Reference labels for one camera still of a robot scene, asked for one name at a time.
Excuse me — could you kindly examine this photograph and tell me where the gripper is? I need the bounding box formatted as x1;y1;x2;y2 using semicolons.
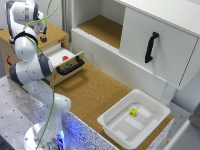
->
33;10;45;25

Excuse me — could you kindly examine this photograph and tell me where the wooden drawer box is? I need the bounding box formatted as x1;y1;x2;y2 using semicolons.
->
0;21;71;80

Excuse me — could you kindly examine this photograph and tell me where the wooden drawer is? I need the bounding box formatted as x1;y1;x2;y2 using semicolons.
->
42;44;86;87

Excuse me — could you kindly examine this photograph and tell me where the purple block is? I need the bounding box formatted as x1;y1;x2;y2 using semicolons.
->
40;35;48;44

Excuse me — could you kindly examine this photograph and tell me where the white cabinet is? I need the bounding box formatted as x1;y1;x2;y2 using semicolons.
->
71;0;200;108

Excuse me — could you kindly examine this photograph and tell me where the white sliding door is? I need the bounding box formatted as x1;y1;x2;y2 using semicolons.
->
118;6;200;89

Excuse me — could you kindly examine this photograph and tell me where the yellow block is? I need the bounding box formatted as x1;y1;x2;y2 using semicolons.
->
129;107;138;117

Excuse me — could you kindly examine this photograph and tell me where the white plastic box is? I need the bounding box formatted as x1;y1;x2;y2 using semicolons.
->
96;87;172;150

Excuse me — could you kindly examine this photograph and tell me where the black drawer handle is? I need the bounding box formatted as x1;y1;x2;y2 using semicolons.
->
55;55;86;77

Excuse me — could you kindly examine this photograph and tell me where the green cable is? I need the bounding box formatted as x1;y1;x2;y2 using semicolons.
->
22;0;61;150

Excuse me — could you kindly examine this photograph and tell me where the black door handle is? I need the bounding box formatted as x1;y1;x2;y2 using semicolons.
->
144;31;161;65

